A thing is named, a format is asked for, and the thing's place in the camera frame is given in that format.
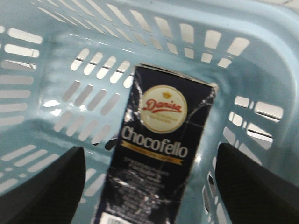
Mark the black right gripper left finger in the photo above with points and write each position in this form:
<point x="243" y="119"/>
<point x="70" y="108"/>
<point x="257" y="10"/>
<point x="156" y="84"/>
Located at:
<point x="50" y="197"/>

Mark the dark blue cookie box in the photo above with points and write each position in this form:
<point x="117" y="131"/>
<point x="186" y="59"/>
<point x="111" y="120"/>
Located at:
<point x="156" y="146"/>

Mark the light blue shopping basket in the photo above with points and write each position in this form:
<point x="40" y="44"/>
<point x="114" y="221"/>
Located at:
<point x="66" y="68"/>

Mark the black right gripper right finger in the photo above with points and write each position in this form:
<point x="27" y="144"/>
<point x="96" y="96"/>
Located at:
<point x="252" y="194"/>

